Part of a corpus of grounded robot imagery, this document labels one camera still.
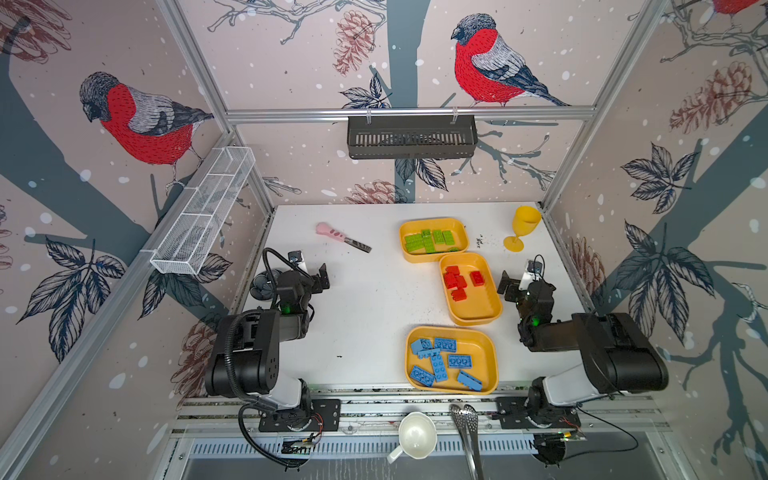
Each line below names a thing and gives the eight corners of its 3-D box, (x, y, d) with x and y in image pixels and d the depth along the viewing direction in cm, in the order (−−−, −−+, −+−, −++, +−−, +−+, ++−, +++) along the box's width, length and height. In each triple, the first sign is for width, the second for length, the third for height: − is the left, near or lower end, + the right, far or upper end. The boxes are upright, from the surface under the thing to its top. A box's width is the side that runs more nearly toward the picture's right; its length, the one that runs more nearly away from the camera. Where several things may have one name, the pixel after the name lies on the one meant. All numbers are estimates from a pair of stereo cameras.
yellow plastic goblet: (506, 252, 109) (520, 223, 97) (500, 235, 114) (513, 205, 102) (528, 252, 109) (545, 223, 97) (522, 235, 114) (537, 205, 102)
